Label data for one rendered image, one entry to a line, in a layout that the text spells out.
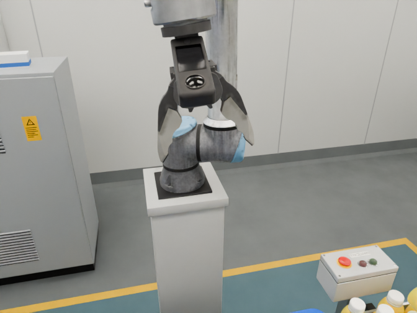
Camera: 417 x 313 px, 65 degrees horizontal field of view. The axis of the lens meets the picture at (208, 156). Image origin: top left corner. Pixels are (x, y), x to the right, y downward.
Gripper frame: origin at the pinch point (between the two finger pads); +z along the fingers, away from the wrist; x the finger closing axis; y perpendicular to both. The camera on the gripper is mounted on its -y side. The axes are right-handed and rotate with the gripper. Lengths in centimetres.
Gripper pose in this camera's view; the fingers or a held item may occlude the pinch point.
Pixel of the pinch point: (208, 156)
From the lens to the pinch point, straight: 52.4
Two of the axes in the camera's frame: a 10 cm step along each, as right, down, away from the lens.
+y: -1.2, -4.0, 9.1
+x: -9.8, 1.9, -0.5
